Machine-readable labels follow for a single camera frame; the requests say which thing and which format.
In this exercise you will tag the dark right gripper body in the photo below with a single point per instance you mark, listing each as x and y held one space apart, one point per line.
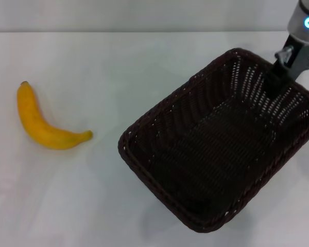
308 46

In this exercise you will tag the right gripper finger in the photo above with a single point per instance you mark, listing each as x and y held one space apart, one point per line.
300 64
275 81

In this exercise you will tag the dark brown woven basket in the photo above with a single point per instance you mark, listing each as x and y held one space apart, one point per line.
208 159

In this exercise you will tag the yellow banana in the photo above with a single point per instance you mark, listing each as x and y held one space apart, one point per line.
38 128

